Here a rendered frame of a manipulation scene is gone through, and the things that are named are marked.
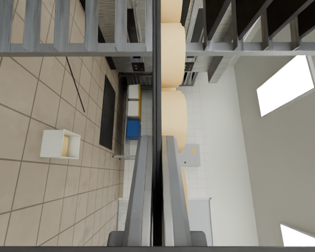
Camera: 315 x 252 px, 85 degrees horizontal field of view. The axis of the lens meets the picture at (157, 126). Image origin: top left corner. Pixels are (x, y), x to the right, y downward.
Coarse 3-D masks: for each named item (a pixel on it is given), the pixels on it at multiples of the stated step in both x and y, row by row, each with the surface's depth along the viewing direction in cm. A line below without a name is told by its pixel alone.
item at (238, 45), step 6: (234, 0) 52; (234, 6) 52; (234, 12) 52; (234, 18) 52; (234, 24) 52; (234, 30) 52; (234, 36) 52; (234, 42) 52; (240, 42) 53; (234, 48) 52; (240, 48) 53
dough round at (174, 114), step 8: (168, 96) 12; (176, 96) 12; (184, 96) 13; (168, 104) 12; (176, 104) 12; (184, 104) 12; (168, 112) 12; (176, 112) 12; (184, 112) 12; (168, 120) 12; (176, 120) 12; (184, 120) 12; (168, 128) 12; (176, 128) 12; (184, 128) 12; (176, 136) 12; (184, 136) 12; (184, 144) 12
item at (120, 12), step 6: (120, 0) 54; (126, 0) 54; (120, 6) 54; (126, 6) 54; (120, 12) 54; (126, 12) 54; (120, 18) 54; (126, 18) 54; (120, 24) 53; (126, 24) 53; (120, 30) 53; (126, 30) 53; (114, 36) 50; (120, 36) 53; (114, 42) 50; (120, 42) 53; (120, 48) 53
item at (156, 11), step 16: (160, 0) 10; (160, 16) 10; (160, 32) 10; (160, 48) 10; (160, 64) 10; (160, 80) 10; (160, 96) 10; (160, 112) 10; (160, 128) 10; (160, 144) 9; (160, 160) 9; (160, 176) 9; (160, 192) 9; (160, 208) 9; (160, 224) 9; (160, 240) 9
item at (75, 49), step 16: (16, 48) 53; (48, 48) 53; (80, 48) 53; (112, 48) 53; (128, 48) 53; (144, 48) 53; (192, 48) 53; (224, 48) 53; (256, 48) 53; (288, 48) 53; (304, 48) 53
